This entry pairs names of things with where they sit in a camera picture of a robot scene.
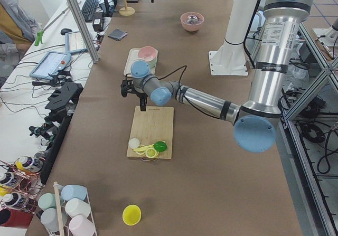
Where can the bottles in copper rack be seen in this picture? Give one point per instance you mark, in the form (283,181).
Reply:
(20,189)

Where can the white steamed bun toy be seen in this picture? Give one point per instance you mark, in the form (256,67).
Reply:
(134,143)

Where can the cream serving tray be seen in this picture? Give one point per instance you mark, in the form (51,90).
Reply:
(132,57)

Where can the yellow plastic cup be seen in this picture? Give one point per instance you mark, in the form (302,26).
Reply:
(131,215)

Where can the grey folded cloth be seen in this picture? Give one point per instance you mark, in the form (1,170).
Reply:
(117,34)

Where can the small pink bowl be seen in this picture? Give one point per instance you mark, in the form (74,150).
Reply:
(147,51)

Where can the green lime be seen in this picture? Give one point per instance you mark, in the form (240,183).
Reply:
(160,146)

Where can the teach pendant far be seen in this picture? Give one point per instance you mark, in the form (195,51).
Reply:
(74,43)

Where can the person in grey jacket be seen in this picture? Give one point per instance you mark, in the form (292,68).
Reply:
(18,31)

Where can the metal board handle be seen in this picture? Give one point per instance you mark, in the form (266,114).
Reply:
(149,159)

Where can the computer mouse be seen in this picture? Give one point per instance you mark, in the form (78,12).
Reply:
(65,30)

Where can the cup rack with pastel cups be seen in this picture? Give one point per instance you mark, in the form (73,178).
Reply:
(67,211)

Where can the stacked green bowls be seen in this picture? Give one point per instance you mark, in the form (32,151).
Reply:
(152,63)

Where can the lemon slice front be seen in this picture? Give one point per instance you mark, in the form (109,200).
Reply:
(151,152)

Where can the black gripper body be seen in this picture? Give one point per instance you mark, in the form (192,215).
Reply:
(140,95)

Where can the black keyboard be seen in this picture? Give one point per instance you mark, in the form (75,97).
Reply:
(88,9)

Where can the teach pendant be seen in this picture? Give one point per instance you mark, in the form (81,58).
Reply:
(74,43)
(51,64)

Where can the aluminium frame post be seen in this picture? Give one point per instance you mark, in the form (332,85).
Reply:
(78,17)

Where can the large pink bowl with ice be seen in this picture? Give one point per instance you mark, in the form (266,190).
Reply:
(191,28)

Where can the wooden cutting board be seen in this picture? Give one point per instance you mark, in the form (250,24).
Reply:
(154,124)

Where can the teach pendant near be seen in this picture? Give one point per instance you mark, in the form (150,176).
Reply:
(51,64)

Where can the black tool stand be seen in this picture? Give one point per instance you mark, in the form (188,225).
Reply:
(56,123)

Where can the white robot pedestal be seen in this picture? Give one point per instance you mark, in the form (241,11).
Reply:
(230,58)

